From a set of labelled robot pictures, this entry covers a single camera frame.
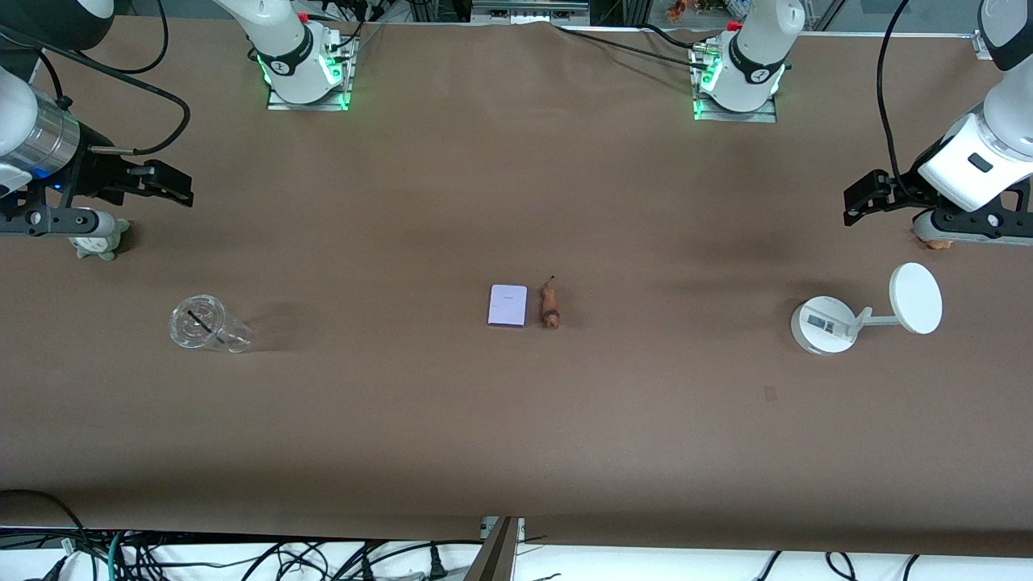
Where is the brown lion statue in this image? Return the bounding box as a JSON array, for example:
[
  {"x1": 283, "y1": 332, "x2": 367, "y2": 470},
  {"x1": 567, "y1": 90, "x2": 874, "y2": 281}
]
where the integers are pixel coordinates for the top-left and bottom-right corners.
[{"x1": 539, "y1": 275, "x2": 563, "y2": 330}]

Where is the small lavender box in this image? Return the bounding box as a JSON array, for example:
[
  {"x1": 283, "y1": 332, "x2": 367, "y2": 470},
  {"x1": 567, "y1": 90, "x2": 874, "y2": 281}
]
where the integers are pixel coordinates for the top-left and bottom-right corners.
[{"x1": 487, "y1": 284, "x2": 529, "y2": 328}]

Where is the grey-green Totoro plush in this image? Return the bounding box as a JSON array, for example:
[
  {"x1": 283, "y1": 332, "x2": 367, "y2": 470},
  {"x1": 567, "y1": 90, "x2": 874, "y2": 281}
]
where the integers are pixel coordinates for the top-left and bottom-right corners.
[{"x1": 74, "y1": 216, "x2": 131, "y2": 261}]

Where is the white desk stand with disc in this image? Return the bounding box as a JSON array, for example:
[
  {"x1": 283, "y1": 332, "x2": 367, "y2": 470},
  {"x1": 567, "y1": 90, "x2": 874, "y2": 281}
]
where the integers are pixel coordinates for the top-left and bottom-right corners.
[{"x1": 789, "y1": 262, "x2": 943, "y2": 357}]

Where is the clear plastic cup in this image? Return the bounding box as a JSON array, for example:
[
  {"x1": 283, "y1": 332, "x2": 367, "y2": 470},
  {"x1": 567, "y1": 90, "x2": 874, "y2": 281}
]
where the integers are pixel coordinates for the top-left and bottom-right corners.
[{"x1": 168, "y1": 294, "x2": 253, "y2": 354}]

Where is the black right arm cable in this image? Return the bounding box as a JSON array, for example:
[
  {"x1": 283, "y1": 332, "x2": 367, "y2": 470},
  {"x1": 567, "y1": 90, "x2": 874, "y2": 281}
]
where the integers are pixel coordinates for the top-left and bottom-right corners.
[{"x1": 0, "y1": 24, "x2": 191, "y2": 156}]

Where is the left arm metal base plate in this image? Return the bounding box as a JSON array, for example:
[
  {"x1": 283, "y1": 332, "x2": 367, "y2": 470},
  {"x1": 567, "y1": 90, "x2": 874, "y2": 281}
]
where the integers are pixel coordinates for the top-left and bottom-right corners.
[{"x1": 692, "y1": 47, "x2": 778, "y2": 123}]

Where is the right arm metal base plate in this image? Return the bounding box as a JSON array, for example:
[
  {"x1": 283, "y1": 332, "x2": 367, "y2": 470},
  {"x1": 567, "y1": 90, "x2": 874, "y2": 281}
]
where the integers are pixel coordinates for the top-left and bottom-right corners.
[{"x1": 266, "y1": 32, "x2": 353, "y2": 112}]

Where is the short black tabletop cable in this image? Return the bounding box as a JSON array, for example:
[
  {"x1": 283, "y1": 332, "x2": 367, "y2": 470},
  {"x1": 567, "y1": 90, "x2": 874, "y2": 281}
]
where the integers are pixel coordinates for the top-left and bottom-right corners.
[{"x1": 642, "y1": 23, "x2": 711, "y2": 51}]

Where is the long black tabletop cable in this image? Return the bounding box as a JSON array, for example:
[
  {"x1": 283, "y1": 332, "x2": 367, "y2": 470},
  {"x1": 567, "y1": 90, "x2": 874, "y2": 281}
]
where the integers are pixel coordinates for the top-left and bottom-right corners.
[{"x1": 553, "y1": 23, "x2": 711, "y2": 69}]

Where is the black looped floor cable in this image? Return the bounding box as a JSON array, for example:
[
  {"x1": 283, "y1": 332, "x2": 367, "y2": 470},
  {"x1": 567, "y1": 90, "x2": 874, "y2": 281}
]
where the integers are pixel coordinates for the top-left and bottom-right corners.
[{"x1": 0, "y1": 488, "x2": 86, "y2": 558}]

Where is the aluminium frame profile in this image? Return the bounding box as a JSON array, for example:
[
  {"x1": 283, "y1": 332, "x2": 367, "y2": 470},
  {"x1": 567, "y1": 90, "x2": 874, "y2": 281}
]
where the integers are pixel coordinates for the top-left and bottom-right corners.
[{"x1": 470, "y1": 0, "x2": 592, "y2": 23}]

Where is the metal table post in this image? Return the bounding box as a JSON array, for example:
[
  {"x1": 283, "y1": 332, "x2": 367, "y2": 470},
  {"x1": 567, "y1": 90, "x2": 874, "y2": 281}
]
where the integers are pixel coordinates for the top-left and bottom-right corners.
[{"x1": 462, "y1": 516, "x2": 525, "y2": 581}]

